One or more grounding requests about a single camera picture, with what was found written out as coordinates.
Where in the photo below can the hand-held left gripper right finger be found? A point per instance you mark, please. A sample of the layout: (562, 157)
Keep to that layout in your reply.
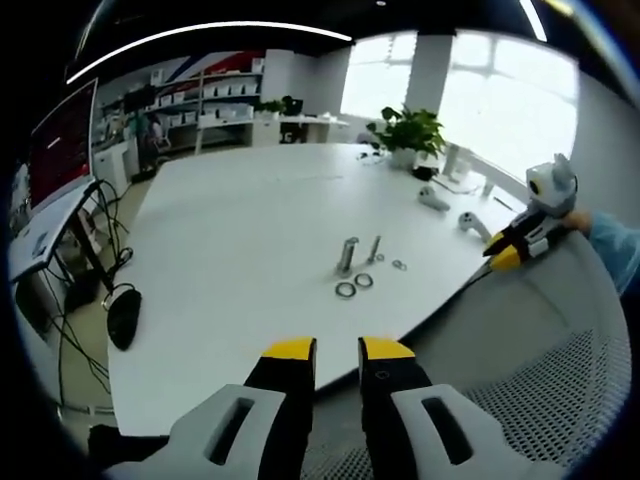
(400, 425)

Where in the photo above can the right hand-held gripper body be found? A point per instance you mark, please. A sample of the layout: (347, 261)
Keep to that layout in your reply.
(552, 185)

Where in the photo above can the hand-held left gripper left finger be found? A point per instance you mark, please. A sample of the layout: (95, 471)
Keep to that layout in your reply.
(227, 425)

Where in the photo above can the large metal washer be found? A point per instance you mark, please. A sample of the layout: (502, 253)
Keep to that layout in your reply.
(356, 280)
(345, 290)

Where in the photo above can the metal threaded stud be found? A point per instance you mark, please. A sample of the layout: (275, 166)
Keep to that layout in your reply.
(347, 257)

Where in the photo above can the person's right hand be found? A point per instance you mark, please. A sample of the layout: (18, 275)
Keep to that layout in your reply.
(577, 220)

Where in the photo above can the white handheld controller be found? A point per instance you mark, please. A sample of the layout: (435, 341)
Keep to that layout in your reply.
(432, 199)
(472, 224)

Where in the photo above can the white stand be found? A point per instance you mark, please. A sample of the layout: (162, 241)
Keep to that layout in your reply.
(457, 170)

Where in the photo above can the white mesh chair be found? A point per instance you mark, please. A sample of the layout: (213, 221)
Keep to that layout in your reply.
(540, 340)

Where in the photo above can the small black object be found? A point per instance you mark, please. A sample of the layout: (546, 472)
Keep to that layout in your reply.
(422, 173)

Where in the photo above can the metal bolt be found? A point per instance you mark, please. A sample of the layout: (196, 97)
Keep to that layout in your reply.
(374, 249)

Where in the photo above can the green potted plant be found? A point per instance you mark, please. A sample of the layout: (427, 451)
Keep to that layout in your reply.
(410, 132)

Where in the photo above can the white side desk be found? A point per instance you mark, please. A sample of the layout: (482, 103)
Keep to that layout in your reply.
(45, 240)

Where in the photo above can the computer monitor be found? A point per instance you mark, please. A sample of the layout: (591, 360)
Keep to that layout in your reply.
(62, 145)

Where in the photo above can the white storage shelves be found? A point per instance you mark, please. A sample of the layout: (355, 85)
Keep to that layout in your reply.
(210, 95)

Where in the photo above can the ceiling light strip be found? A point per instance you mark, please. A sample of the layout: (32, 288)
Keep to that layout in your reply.
(200, 37)

